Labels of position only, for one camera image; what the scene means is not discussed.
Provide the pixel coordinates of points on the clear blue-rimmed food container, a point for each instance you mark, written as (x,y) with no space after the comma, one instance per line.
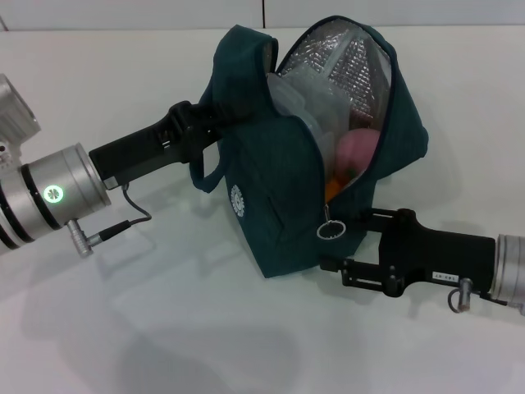
(311,111)

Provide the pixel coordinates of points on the pink peach toy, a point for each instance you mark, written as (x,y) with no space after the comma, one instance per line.
(357,149)

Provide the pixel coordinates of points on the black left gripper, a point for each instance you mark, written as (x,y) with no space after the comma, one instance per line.
(147,154)

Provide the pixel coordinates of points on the yellow banana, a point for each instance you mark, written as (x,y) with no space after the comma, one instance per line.
(333,189)

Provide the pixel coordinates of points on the dark teal insulated lunch bag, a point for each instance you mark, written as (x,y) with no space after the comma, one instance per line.
(270,205)

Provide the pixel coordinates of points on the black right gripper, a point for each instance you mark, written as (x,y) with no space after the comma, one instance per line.
(443,258)

